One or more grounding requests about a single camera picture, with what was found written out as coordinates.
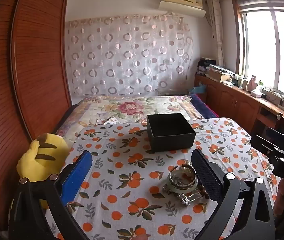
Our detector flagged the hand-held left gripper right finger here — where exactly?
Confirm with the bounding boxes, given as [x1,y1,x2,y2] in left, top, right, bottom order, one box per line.
[191,148,275,240]

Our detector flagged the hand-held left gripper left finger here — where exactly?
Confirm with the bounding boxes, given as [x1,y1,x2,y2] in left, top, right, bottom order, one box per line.
[8,150,93,240]

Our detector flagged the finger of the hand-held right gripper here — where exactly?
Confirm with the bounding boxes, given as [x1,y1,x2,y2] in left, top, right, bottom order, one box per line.
[250,134,279,158]
[266,127,284,144]

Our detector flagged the brown wooden bead bracelet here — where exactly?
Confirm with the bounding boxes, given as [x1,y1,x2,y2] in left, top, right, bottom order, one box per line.
[192,184,211,200]

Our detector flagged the pale green jade bangle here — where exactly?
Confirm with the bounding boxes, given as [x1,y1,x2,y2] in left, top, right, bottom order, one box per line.
[167,171,199,193]

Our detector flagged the silver chain green charm bracelet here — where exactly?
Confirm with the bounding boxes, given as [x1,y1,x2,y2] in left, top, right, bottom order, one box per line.
[163,184,207,207]

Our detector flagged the silver metal bangle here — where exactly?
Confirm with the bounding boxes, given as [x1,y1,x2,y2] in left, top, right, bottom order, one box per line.
[169,165,198,188]

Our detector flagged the black cardboard box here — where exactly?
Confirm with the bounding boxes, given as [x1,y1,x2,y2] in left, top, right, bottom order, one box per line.
[146,113,196,153]

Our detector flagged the white power strip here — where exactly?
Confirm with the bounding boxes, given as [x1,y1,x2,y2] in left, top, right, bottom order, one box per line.
[262,89,284,105]

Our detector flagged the yellow plush toy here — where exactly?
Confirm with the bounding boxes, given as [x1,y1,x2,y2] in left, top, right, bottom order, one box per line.
[9,133,70,220]

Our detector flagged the wooden side cabinet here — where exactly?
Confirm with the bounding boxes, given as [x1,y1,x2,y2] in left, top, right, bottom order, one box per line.
[194,72,284,143]

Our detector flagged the orange fruit print sheet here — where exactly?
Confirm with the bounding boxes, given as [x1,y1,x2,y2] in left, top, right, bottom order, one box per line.
[44,117,280,240]

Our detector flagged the pink figurine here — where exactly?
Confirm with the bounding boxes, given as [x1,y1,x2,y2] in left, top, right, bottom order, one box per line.
[248,76,258,91]

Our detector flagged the dark blue blanket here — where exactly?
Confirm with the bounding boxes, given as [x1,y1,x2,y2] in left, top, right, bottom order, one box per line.
[189,94,219,119]

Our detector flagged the brown cardboard box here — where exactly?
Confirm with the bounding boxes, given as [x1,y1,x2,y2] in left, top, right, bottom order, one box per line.
[206,70,232,83]

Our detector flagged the floral quilt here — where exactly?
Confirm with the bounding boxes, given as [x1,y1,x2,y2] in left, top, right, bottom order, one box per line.
[54,95,205,140]

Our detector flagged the stack of papers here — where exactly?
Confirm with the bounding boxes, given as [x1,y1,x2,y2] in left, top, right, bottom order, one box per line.
[207,64,235,74]

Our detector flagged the wooden framed window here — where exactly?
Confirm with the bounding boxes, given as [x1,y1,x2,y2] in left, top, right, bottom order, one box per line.
[232,0,284,103]

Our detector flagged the dark clothes pile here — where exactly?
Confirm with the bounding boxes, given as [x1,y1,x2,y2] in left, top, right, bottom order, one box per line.
[197,57,217,76]

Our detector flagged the cream window curtain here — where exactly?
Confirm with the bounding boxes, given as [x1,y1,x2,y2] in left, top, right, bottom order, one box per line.
[206,0,225,68]

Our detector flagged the circle patterned sheer curtain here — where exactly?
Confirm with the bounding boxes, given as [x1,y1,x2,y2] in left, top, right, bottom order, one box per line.
[64,15,194,98]

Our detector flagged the red-brown wooden wardrobe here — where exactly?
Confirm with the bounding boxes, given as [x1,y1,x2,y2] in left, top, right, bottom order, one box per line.
[0,0,73,230]

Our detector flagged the wall air conditioner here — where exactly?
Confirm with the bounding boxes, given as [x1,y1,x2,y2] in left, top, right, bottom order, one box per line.
[159,0,206,18]

